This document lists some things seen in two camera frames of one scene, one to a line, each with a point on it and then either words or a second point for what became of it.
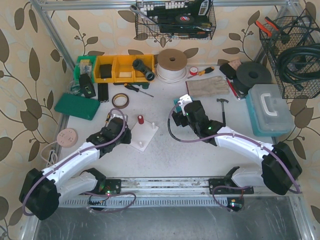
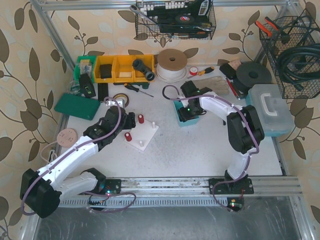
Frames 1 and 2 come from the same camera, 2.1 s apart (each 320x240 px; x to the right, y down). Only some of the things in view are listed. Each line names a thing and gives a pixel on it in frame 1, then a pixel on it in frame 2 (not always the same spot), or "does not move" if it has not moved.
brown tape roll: [120, 100] does not move
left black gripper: [125, 133] -> [131, 120]
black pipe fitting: [149, 74] does not move
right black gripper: [178, 118] -> [189, 115]
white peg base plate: [142, 134] does not move
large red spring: [140, 119] does not move
